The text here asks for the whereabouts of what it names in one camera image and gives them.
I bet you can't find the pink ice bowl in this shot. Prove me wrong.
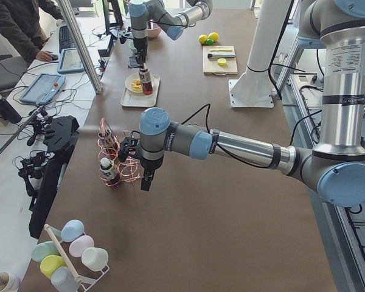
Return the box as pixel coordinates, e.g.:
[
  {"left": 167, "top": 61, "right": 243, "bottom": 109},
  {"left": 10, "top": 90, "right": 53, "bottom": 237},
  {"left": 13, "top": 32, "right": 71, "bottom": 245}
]
[{"left": 147, "top": 24, "right": 162, "bottom": 39}]

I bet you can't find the black water bottle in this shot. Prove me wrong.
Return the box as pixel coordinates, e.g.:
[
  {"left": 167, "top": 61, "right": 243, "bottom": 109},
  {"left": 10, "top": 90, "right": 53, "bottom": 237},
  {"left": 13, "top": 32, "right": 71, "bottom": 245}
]
[{"left": 0, "top": 95, "right": 22, "bottom": 124}]

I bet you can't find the tea bottle white cap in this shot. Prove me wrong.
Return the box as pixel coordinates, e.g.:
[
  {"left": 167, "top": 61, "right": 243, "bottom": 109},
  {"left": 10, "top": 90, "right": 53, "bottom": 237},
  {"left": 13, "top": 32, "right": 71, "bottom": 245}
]
[{"left": 139, "top": 63, "right": 153, "bottom": 95}]

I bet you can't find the steel muddler with black tip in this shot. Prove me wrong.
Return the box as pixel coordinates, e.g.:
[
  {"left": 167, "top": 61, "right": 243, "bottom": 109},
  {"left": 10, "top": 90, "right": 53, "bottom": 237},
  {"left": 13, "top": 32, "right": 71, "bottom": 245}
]
[{"left": 207, "top": 52, "right": 236, "bottom": 59}]

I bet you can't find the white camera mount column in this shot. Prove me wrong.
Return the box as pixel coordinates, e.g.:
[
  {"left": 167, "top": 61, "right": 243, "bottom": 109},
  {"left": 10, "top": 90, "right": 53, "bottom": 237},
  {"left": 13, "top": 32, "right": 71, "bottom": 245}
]
[{"left": 229, "top": 0, "right": 294, "bottom": 108}]

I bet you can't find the whole yellow lemon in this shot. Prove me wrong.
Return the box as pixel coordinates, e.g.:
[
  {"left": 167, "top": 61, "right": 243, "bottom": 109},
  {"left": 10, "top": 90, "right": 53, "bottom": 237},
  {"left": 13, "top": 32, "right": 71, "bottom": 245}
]
[{"left": 208, "top": 32, "right": 220, "bottom": 42}]

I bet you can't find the white cup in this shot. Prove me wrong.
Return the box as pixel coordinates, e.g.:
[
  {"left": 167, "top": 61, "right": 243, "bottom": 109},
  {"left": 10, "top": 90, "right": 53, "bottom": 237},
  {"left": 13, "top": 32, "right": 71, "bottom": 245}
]
[{"left": 81, "top": 247, "right": 109, "bottom": 271}]

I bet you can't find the dark grey folded cloth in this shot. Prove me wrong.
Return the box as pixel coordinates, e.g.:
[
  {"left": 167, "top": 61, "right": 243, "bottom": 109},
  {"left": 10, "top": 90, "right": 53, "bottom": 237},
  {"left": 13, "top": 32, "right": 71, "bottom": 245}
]
[{"left": 128, "top": 55, "right": 143, "bottom": 68}]

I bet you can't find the pastel green cup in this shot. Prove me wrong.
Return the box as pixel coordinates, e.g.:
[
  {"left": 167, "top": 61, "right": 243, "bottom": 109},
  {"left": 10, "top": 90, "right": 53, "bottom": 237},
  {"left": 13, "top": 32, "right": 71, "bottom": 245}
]
[{"left": 31, "top": 241, "right": 60, "bottom": 262}]

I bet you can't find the pastel pink cup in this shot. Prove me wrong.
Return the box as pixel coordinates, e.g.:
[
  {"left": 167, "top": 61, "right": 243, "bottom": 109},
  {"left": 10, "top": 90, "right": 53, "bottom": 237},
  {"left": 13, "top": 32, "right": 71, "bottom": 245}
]
[{"left": 69, "top": 235, "right": 94, "bottom": 257}]

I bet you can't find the white wire cup rack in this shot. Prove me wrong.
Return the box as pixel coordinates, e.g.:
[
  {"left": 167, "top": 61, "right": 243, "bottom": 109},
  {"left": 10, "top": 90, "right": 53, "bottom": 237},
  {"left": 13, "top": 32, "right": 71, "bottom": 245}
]
[{"left": 44, "top": 224, "right": 110, "bottom": 291}]

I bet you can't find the aluminium frame post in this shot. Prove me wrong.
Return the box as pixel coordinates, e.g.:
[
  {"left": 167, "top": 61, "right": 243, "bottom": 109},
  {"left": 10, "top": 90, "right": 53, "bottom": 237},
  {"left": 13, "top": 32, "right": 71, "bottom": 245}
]
[{"left": 57, "top": 0, "right": 103, "bottom": 94}]

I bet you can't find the tea bottle in rack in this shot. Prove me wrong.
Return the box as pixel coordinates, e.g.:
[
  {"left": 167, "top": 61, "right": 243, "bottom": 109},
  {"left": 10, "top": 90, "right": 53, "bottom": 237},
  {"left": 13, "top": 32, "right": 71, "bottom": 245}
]
[
  {"left": 98, "top": 130, "right": 117, "bottom": 155},
  {"left": 99, "top": 158, "right": 120, "bottom": 187}
]

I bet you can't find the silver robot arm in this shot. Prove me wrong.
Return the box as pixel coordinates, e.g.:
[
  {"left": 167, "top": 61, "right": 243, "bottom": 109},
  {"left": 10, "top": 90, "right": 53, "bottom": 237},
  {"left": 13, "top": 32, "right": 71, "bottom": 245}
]
[
  {"left": 138, "top": 1, "right": 365, "bottom": 207},
  {"left": 128, "top": 1, "right": 212, "bottom": 64}
]

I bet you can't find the braided ring pastry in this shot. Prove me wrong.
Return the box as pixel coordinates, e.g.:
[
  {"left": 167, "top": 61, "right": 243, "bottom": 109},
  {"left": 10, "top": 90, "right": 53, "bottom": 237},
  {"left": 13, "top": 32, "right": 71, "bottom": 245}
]
[{"left": 131, "top": 79, "right": 143, "bottom": 92}]

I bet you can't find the bamboo cutting board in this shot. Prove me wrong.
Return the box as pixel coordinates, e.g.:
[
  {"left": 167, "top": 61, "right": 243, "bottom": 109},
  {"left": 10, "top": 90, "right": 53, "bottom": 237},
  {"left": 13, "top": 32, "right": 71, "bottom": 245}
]
[{"left": 202, "top": 46, "right": 238, "bottom": 75}]

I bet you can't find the half lemon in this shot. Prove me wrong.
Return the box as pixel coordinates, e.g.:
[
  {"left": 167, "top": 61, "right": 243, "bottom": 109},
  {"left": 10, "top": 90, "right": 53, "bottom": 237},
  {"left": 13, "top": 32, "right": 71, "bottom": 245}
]
[{"left": 217, "top": 58, "right": 227, "bottom": 66}]

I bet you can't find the cream serving tray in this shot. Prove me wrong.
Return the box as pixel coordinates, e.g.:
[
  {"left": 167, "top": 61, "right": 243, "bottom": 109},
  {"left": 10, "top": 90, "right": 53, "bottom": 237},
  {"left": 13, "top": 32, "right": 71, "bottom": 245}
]
[{"left": 120, "top": 73, "right": 161, "bottom": 108}]

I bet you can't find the person in black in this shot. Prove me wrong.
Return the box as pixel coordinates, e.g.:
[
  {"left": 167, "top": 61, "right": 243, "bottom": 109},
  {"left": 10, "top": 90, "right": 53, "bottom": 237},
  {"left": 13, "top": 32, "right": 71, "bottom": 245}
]
[{"left": 0, "top": 0, "right": 63, "bottom": 63}]

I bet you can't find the white plate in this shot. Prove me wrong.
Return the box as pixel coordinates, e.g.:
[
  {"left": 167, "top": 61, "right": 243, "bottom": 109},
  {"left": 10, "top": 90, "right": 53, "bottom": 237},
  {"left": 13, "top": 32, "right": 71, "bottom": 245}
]
[{"left": 125, "top": 73, "right": 155, "bottom": 96}]

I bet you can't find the pastel blue cup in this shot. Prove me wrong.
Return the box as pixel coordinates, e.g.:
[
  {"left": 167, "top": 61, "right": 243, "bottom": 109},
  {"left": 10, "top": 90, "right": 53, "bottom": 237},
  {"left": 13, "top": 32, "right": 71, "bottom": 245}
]
[{"left": 61, "top": 219, "right": 85, "bottom": 242}]

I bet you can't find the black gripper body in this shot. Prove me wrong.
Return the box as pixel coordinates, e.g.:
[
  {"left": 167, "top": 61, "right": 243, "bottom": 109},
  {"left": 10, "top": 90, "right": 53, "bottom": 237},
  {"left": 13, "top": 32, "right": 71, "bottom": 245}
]
[
  {"left": 136, "top": 46, "right": 148, "bottom": 61},
  {"left": 140, "top": 157, "right": 164, "bottom": 179}
]

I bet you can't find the copper wire bottle rack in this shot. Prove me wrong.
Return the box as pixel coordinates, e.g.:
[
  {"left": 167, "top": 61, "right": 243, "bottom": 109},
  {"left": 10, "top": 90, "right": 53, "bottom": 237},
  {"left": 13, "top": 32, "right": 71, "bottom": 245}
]
[{"left": 97, "top": 117, "right": 143, "bottom": 189}]

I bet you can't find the mint green bowl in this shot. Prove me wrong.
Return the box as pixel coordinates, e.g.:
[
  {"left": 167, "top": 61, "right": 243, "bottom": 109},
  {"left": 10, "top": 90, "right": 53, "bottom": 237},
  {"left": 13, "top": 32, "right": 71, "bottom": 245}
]
[{"left": 128, "top": 41, "right": 137, "bottom": 53}]

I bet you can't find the green lime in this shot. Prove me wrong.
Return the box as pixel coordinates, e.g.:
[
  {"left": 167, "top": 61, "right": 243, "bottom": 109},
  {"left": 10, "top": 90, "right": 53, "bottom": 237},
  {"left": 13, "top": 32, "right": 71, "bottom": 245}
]
[{"left": 206, "top": 38, "right": 214, "bottom": 46}]

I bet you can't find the blue teach pendant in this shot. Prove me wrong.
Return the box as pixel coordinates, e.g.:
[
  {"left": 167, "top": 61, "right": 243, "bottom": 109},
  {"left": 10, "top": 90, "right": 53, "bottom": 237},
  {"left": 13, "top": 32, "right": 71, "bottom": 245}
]
[
  {"left": 57, "top": 48, "right": 85, "bottom": 74},
  {"left": 19, "top": 74, "right": 66, "bottom": 105}
]

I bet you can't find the black keyboard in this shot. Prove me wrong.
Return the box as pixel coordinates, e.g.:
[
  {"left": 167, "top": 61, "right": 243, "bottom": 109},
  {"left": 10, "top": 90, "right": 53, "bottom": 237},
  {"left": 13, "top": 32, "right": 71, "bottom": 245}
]
[{"left": 58, "top": 26, "right": 76, "bottom": 53}]

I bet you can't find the pastel yellow cup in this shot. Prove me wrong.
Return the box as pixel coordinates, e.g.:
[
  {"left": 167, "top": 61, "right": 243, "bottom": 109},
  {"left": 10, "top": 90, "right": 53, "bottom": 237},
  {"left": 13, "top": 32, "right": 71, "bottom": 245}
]
[{"left": 40, "top": 255, "right": 66, "bottom": 279}]

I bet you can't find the grey blue cup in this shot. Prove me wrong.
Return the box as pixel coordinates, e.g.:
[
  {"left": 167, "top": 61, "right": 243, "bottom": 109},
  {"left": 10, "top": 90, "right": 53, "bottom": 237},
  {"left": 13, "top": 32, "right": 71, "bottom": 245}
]
[{"left": 50, "top": 266, "right": 80, "bottom": 292}]

